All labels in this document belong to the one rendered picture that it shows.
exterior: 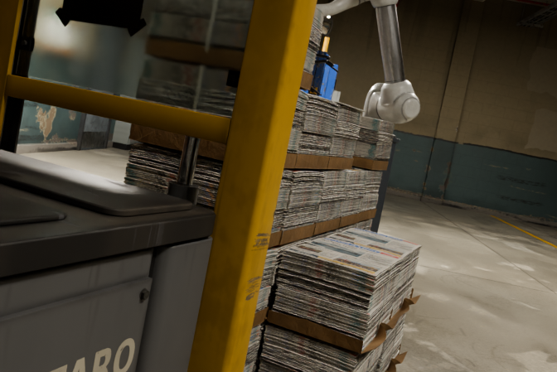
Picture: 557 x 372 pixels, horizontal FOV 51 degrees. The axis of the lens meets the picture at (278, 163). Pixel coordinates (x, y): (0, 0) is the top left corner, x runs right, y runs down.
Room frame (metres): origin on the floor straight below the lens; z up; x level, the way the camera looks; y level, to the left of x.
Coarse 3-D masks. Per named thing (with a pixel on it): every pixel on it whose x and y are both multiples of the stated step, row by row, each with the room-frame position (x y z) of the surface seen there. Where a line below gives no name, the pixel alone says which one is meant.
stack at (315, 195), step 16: (304, 176) 1.77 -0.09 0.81; (320, 176) 1.90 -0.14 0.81; (336, 176) 2.06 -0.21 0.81; (352, 176) 2.27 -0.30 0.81; (368, 176) 2.52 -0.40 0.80; (288, 192) 1.69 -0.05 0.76; (304, 192) 1.78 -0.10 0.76; (320, 192) 1.94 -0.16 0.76; (336, 192) 2.09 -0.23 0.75; (352, 192) 2.29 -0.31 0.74; (368, 192) 2.58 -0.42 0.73; (288, 208) 1.69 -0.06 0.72; (304, 208) 1.82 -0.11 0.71; (320, 208) 1.97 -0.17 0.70; (336, 208) 2.15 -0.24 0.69; (352, 208) 2.37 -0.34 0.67; (368, 208) 2.61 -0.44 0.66; (288, 224) 1.72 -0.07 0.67; (304, 224) 1.86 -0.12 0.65; (352, 224) 2.45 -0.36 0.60; (368, 224) 2.69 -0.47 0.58; (304, 240) 1.88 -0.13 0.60; (272, 288) 1.71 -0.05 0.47; (256, 368) 1.70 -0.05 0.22
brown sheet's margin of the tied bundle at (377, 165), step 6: (354, 156) 2.56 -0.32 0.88; (354, 162) 2.56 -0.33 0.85; (360, 162) 2.55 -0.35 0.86; (366, 162) 2.54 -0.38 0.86; (372, 162) 2.53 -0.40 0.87; (378, 162) 2.61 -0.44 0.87; (384, 162) 2.71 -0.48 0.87; (366, 168) 2.54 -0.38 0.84; (372, 168) 2.54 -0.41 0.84; (378, 168) 2.63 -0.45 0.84; (384, 168) 2.74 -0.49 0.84
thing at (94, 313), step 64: (0, 192) 0.76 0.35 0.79; (64, 192) 0.83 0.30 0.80; (128, 192) 0.94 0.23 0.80; (0, 256) 0.56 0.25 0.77; (64, 256) 0.64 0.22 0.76; (128, 256) 0.78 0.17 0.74; (192, 256) 0.92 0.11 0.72; (0, 320) 0.58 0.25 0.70; (64, 320) 0.67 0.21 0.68; (128, 320) 0.79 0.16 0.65; (192, 320) 0.96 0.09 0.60
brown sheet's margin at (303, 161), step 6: (300, 156) 1.70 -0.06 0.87; (306, 156) 1.75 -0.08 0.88; (312, 156) 1.80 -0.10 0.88; (318, 156) 1.84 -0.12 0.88; (324, 156) 1.89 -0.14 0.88; (300, 162) 1.71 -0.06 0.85; (306, 162) 1.76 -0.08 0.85; (312, 162) 1.81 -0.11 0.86; (318, 162) 1.86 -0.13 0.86; (324, 162) 1.91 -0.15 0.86; (312, 168) 1.82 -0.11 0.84; (318, 168) 1.87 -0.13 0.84; (324, 168) 1.92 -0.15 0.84
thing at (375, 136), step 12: (372, 120) 2.54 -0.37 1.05; (360, 132) 2.56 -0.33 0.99; (372, 132) 2.54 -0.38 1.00; (384, 132) 2.62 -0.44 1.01; (360, 144) 2.56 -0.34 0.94; (372, 144) 2.54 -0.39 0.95; (384, 144) 2.65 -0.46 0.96; (360, 156) 2.56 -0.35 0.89; (372, 156) 2.54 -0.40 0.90; (384, 156) 2.68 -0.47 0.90
